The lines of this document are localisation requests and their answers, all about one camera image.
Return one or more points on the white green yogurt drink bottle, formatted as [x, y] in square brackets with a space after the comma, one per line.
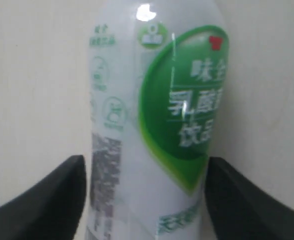
[156, 71]

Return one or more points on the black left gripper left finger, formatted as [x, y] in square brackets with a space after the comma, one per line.
[51, 209]

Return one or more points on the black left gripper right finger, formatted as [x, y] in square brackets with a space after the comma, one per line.
[240, 210]

